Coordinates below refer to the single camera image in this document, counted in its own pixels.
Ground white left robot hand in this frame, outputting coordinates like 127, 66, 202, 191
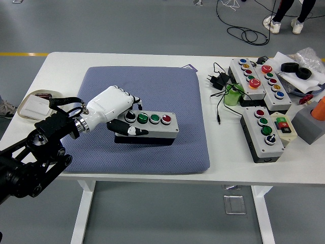
85, 85, 149, 137

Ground grey four-button control box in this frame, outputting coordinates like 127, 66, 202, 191
240, 106, 285, 164
114, 110, 180, 146

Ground grey five-button control box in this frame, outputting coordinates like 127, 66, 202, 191
253, 65, 293, 112
228, 58, 267, 102

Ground blue-grey fabric mat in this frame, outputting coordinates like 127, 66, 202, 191
60, 66, 211, 175

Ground beige shallow tray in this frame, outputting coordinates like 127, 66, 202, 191
17, 88, 63, 120

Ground purple white card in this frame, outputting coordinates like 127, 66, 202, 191
180, 63, 199, 73

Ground black power adapter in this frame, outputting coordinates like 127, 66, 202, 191
205, 72, 231, 90

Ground white table leg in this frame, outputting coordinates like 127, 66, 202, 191
70, 179, 97, 244
251, 185, 276, 244

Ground green tape roll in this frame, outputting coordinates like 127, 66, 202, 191
223, 83, 245, 107

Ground clear floor plate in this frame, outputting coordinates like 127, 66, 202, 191
222, 194, 247, 216

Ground white paper sheet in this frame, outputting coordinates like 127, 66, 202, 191
273, 51, 325, 94

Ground red valve knob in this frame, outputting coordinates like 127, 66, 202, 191
299, 94, 315, 105

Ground grey block holder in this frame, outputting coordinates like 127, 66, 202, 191
291, 100, 325, 145

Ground person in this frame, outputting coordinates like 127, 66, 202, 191
263, 0, 318, 35

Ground clear bubble wrap bag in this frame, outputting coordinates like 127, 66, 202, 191
286, 47, 324, 77

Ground orange cylinder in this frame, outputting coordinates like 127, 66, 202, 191
311, 96, 325, 123

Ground white wall switch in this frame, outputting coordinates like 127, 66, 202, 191
24, 95, 53, 118

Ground black adapter cord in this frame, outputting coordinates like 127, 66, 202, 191
210, 62, 248, 125

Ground white floor cord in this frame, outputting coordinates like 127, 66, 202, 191
219, 0, 241, 12

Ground black floor cable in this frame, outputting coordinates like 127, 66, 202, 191
215, 0, 280, 46

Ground cream three-button switch box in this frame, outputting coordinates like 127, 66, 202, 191
269, 111, 298, 147

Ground blue ring plate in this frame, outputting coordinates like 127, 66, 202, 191
289, 85, 325, 97

